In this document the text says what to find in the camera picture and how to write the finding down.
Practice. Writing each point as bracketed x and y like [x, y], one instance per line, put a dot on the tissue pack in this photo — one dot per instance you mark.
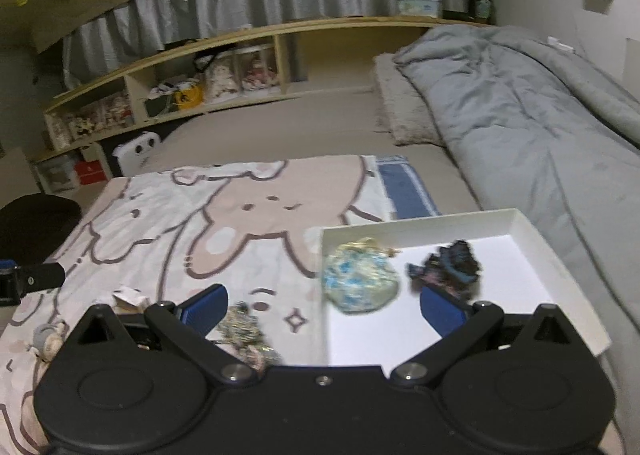
[420, 7]

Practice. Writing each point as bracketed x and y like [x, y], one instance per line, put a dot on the white shallow tray box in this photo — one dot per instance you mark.
[500, 275]

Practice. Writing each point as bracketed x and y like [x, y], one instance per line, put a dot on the black rounded object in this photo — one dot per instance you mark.
[40, 225]

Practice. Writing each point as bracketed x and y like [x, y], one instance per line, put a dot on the small beige paper box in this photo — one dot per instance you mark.
[129, 297]

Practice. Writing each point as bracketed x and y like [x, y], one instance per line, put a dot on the red box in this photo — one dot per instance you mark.
[91, 173]

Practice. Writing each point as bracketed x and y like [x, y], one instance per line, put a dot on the grey duvet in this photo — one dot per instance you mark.
[525, 110]

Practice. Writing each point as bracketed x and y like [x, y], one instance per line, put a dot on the dark crochet scrunchie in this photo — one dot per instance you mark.
[450, 265]

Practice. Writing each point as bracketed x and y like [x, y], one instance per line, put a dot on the clear box with doll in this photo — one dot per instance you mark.
[259, 72]
[220, 80]

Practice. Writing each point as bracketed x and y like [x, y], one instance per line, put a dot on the white appliance with round holes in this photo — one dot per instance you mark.
[135, 152]

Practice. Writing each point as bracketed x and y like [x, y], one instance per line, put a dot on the grey patterned knotted charm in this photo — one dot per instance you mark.
[242, 327]

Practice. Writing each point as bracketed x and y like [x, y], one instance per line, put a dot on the wooden headboard shelf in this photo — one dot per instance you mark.
[281, 65]

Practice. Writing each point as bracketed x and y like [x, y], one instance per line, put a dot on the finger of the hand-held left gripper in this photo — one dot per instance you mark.
[42, 277]

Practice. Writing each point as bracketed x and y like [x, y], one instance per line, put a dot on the white wall socket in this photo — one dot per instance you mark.
[560, 44]

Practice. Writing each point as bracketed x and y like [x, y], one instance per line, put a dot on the cartoon printed blanket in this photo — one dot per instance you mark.
[150, 225]

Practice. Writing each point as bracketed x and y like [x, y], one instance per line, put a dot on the yellow bag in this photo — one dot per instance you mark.
[189, 97]

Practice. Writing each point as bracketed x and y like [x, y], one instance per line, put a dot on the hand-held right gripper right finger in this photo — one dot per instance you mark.
[441, 311]

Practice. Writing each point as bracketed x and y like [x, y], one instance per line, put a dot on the beige fluffy pillow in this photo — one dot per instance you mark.
[400, 105]

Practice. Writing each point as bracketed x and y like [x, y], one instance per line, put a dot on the blue striped cloth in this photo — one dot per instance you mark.
[407, 190]

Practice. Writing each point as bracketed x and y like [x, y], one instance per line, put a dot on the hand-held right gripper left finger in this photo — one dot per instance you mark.
[204, 309]

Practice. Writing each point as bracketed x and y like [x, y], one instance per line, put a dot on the row of boxed dolls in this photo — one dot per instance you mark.
[100, 117]

